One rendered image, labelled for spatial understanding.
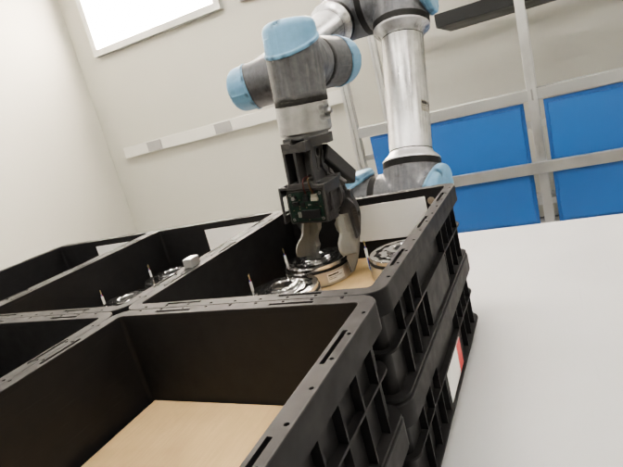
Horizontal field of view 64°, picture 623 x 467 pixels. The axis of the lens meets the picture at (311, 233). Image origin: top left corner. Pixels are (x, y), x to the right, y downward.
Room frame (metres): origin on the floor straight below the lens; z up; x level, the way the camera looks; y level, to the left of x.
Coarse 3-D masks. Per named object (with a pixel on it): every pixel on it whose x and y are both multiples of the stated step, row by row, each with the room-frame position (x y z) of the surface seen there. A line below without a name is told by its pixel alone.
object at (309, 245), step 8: (304, 224) 0.73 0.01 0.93; (312, 224) 0.75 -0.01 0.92; (320, 224) 0.75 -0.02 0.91; (304, 232) 0.73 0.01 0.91; (312, 232) 0.75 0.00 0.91; (304, 240) 0.73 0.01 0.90; (312, 240) 0.75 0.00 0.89; (296, 248) 0.71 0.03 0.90; (304, 248) 0.73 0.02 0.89; (312, 248) 0.75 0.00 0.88; (304, 256) 0.73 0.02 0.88; (312, 256) 0.75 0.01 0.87; (320, 256) 0.76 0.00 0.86
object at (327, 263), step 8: (320, 248) 0.81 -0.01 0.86; (328, 248) 0.80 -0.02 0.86; (336, 248) 0.79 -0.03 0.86; (336, 256) 0.74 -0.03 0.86; (344, 256) 0.74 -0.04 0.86; (288, 264) 0.77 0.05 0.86; (296, 264) 0.76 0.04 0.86; (304, 264) 0.74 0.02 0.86; (312, 264) 0.74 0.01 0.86; (320, 264) 0.73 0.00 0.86; (328, 264) 0.71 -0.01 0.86; (336, 264) 0.72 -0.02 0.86; (296, 272) 0.72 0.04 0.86; (304, 272) 0.72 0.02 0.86
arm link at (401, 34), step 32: (384, 0) 1.06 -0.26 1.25; (416, 0) 1.04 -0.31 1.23; (384, 32) 1.07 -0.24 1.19; (416, 32) 1.05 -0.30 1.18; (384, 64) 1.06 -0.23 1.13; (416, 64) 1.02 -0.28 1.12; (416, 96) 1.00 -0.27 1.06; (416, 128) 0.98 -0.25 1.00; (384, 160) 1.00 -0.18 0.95; (416, 160) 0.95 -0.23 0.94; (384, 192) 0.96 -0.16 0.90
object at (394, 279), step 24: (408, 192) 0.76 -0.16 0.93; (432, 216) 0.58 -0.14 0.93; (240, 240) 0.72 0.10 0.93; (408, 240) 0.51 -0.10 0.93; (432, 240) 0.55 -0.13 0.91; (408, 264) 0.46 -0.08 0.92; (168, 288) 0.57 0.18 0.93; (360, 288) 0.41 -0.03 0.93; (384, 288) 0.40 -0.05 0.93; (384, 312) 0.39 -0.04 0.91
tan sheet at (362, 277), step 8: (360, 264) 0.77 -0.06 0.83; (352, 272) 0.74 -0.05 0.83; (360, 272) 0.73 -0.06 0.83; (368, 272) 0.72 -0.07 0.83; (344, 280) 0.72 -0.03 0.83; (352, 280) 0.71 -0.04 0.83; (360, 280) 0.70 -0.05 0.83; (368, 280) 0.69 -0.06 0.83; (328, 288) 0.70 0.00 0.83; (336, 288) 0.69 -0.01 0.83; (344, 288) 0.68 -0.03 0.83
